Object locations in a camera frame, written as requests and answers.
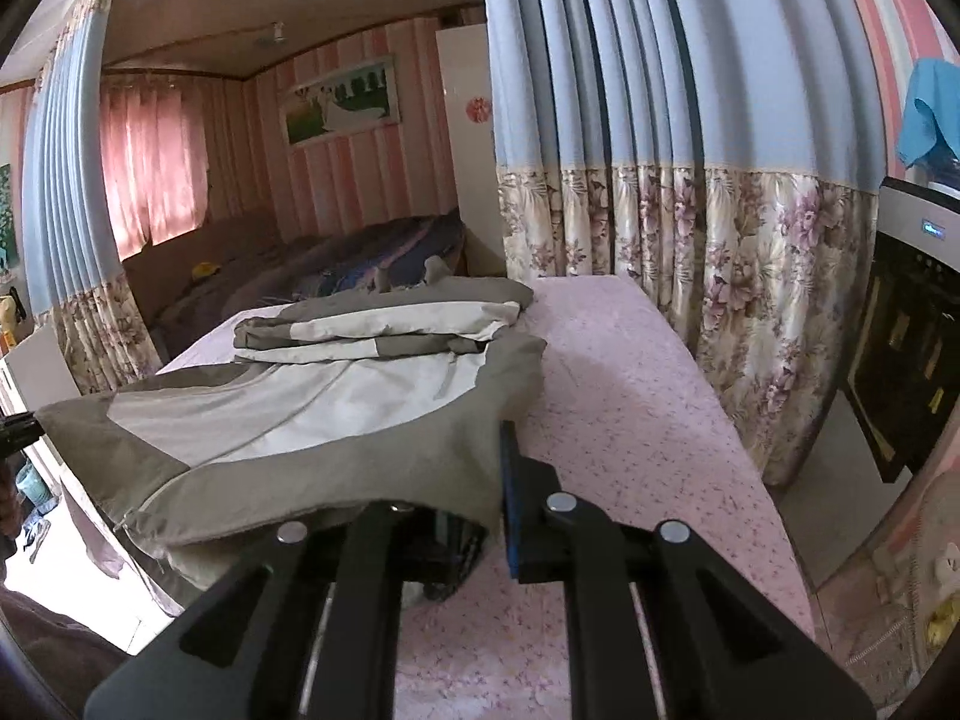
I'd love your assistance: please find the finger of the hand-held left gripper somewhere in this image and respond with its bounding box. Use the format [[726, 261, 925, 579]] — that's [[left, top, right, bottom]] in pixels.
[[0, 411, 42, 458]]

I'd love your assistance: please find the blue and floral curtain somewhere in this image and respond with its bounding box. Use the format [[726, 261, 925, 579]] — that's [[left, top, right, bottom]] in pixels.
[[476, 0, 882, 485], [22, 0, 162, 395]]

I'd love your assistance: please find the blue cloth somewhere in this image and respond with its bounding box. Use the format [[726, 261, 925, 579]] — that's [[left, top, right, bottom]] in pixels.
[[896, 58, 960, 170]]

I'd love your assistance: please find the pink lace cloth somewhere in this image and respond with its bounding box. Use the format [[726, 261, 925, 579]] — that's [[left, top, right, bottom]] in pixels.
[[817, 457, 960, 706]]

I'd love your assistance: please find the white cabinet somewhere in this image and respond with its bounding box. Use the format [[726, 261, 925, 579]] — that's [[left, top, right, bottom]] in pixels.
[[0, 322, 83, 421]]

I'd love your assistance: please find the cream wardrobe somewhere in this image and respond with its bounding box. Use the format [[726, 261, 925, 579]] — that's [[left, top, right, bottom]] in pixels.
[[435, 22, 507, 278]]

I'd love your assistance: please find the black glass-door appliance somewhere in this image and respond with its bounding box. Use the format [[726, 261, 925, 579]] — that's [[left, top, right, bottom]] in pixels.
[[836, 176, 960, 485]]

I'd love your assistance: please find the framed landscape wall painting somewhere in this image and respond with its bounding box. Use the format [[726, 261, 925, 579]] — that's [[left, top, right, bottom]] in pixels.
[[281, 56, 398, 147]]

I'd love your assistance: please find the pink window curtain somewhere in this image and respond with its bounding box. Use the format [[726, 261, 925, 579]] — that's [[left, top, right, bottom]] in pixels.
[[100, 71, 211, 260]]

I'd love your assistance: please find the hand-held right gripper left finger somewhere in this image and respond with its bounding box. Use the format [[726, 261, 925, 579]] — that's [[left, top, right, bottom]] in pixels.
[[82, 501, 436, 720]]

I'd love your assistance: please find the bed with dark striped blanket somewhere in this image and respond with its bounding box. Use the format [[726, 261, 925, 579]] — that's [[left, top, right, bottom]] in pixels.
[[124, 206, 470, 338]]

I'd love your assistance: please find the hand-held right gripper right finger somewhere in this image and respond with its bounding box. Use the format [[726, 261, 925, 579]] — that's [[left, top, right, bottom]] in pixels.
[[499, 418, 878, 720]]

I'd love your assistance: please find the person's left forearm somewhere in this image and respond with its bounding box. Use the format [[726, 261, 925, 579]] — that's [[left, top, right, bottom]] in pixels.
[[0, 589, 132, 720]]

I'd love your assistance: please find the olive and white jacket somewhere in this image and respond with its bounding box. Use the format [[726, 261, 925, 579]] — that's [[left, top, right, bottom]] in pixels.
[[34, 255, 548, 608]]

